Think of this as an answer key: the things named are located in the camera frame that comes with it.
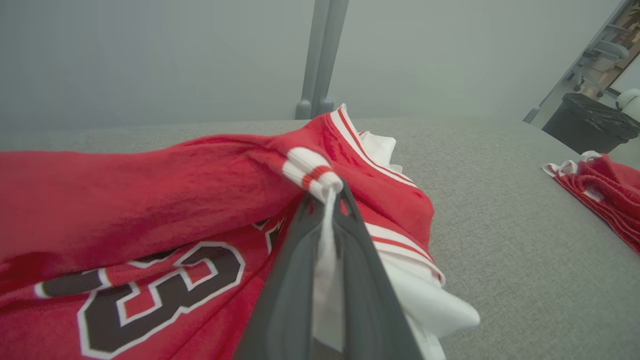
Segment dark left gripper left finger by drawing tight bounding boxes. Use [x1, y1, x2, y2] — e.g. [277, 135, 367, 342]
[232, 192, 326, 360]

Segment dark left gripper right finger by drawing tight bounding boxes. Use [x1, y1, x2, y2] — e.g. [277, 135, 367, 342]
[332, 182, 425, 360]

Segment red basketball jersey white trim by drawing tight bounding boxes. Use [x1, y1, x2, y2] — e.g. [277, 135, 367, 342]
[0, 103, 482, 360]

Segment red shorts with white stripe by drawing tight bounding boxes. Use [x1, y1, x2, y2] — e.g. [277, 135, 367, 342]
[541, 150, 640, 257]

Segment black trash bin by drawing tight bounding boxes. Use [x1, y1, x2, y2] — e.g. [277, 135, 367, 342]
[541, 92, 640, 155]

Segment white round object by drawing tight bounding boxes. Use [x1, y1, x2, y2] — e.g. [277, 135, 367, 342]
[615, 88, 640, 123]

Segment grey office chair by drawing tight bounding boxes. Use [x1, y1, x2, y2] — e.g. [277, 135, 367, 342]
[567, 24, 632, 98]

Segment grey partition post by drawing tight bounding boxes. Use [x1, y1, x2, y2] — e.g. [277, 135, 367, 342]
[295, 0, 351, 121]

